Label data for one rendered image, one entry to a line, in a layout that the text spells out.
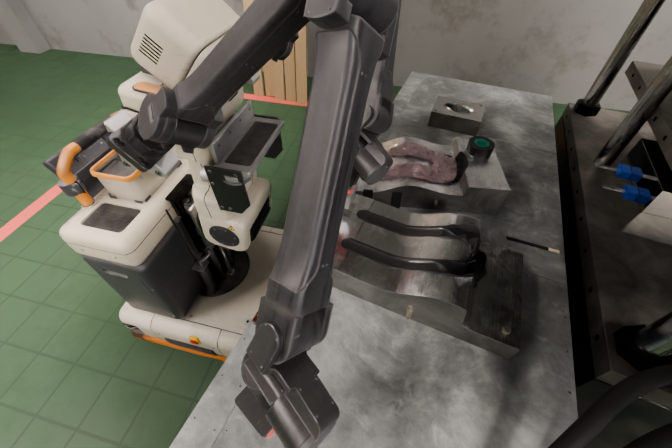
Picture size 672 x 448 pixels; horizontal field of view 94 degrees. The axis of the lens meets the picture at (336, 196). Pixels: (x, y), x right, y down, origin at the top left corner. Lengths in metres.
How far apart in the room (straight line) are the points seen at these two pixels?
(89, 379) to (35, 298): 0.62
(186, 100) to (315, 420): 0.46
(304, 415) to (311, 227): 0.20
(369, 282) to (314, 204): 0.46
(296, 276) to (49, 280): 2.09
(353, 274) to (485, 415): 0.38
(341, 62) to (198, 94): 0.27
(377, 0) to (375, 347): 0.67
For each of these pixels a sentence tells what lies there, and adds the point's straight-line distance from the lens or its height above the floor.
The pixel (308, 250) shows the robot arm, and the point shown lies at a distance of 0.34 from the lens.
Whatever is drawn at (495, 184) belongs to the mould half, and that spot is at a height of 0.91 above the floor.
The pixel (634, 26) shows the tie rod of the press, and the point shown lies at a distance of 1.77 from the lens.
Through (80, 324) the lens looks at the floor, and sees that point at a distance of 2.09.
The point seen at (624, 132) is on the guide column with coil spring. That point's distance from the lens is 1.48.
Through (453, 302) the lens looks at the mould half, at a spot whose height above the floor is 0.93.
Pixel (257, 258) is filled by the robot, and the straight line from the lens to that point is 1.56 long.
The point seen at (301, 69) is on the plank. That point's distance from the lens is 3.13.
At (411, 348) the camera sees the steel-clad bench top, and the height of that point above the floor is 0.80.
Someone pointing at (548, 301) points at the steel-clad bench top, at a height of 0.80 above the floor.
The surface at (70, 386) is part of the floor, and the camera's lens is 1.96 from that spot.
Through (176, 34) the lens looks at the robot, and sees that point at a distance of 0.72.
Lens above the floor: 1.54
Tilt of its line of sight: 45 degrees down
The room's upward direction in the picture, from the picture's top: straight up
